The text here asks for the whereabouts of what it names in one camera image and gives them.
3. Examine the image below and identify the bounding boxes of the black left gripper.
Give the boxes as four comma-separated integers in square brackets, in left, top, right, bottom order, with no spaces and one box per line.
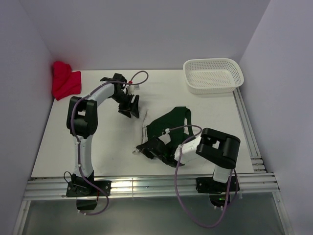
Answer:
[111,92,139,118]

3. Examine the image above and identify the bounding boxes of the white printed t-shirt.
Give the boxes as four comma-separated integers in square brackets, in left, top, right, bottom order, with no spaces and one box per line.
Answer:
[132,107,152,155]

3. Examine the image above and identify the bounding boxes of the dark green t-shirt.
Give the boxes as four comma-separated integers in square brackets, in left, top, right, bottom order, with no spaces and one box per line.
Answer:
[146,106,196,149]

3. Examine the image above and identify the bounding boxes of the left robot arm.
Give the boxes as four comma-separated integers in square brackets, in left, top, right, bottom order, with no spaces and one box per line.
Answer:
[67,73,142,195]

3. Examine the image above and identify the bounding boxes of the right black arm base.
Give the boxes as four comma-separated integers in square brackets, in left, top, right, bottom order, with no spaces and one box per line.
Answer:
[196,176,240,207]

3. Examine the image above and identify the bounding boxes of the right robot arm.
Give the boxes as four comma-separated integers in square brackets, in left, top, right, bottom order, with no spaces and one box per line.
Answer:
[135,124,241,191]

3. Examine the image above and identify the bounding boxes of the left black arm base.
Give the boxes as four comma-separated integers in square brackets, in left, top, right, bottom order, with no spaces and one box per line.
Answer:
[63,171,112,215]

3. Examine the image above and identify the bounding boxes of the red t-shirt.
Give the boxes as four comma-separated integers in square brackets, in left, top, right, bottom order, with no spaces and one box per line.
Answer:
[52,61,82,101]

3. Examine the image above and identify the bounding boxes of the white perforated plastic basket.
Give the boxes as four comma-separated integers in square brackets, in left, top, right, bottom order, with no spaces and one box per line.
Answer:
[183,58,244,94]

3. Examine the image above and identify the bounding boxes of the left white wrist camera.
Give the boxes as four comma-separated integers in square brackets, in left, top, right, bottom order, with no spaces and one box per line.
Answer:
[127,85,140,94]

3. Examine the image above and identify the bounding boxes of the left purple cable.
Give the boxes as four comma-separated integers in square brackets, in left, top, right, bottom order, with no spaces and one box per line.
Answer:
[69,70,149,216]

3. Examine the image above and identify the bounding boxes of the purple cable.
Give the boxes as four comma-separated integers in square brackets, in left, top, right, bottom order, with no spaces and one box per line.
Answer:
[166,124,239,229]
[69,70,149,216]

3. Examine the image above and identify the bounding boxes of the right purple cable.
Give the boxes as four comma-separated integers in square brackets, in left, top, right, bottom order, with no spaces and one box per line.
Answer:
[166,124,239,229]

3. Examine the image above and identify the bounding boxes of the aluminium rail frame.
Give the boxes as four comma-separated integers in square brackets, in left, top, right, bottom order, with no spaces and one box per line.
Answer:
[13,89,294,235]

